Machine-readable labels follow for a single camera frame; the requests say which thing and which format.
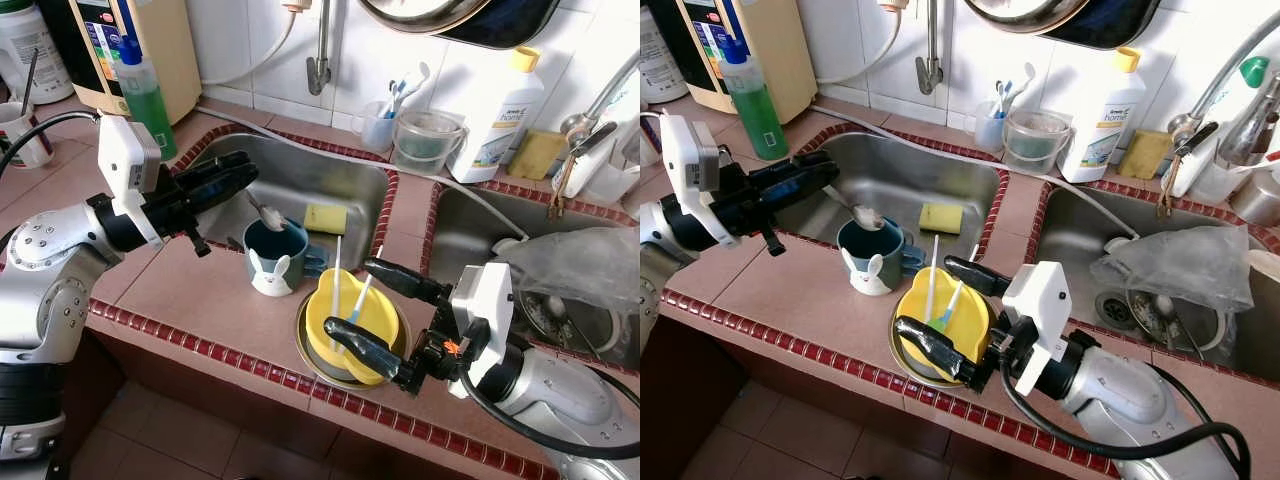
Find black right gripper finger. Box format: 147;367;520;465
363;257;453;306
325;318;406;383
945;256;1013;298
897;316;986;386

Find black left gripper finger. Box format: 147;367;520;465
178;182;251;216
758;180;833;214
190;152;259;189
770;150;841;186

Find stainless steel bowl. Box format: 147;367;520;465
295;290;411;393
888;290;1001;391

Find yellow plastic bowl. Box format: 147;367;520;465
303;268;401;386
895;265;991;386

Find metal spoon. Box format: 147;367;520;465
825;185;886;231
245;190;286;233

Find blue rabbit mug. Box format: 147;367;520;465
243;218;329;298
838;215;926;296

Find green liquid bottle blue cap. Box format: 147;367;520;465
115;38;179;161
720;38;791;161

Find stainless steel sink basin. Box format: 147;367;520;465
420;180;640;371
775;125;1011;266
1030;180;1280;386
170;125;401;276

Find bright yellow dish sponge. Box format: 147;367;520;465
918;202;964;234
303;203;349;236

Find cream water ionizer appliance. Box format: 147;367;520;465
675;0;819;123
65;0;203;126

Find white plastic container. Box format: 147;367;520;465
1165;125;1251;206
585;150;640;206

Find clear small plastic bucket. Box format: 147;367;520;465
392;108;468;176
1003;108;1071;176

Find metal sink strainer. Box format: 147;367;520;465
1095;285;1226;356
520;290;621;356

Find clear toothbrush cup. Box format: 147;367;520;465
357;100;398;153
972;100;1011;153

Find dark brown counter cabinet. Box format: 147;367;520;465
40;330;561;480
640;310;1111;480

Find white jug with green band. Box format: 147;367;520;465
640;5;691;104
0;0;76;106

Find clear crumpled plastic bag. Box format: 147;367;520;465
1090;225;1251;316
492;228;640;316

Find dull yellow sponge pad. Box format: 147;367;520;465
507;128;569;181
1118;128;1173;179

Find chrome gooseneck faucet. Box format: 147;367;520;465
1157;5;1280;216
548;50;640;221

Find blue white toothbrush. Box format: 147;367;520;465
995;62;1036;119
385;62;431;119

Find white detergent bottle yellow cap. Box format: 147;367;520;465
452;47;546;184
1060;47;1148;184

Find small steel cup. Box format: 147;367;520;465
1230;170;1280;226

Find white bottle green cap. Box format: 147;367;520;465
1215;55;1280;131

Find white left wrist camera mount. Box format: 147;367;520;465
97;113;163;246
660;113;721;249

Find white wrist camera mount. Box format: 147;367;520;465
97;113;163;246
448;262;516;399
660;113;721;249
1000;262;1073;396

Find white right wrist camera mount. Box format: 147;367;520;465
448;262;516;399
1000;262;1073;396

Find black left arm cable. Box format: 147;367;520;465
0;110;101;176

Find white thin hose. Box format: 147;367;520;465
815;0;909;84
200;0;313;86

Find dark handled spoon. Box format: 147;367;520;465
18;48;41;116

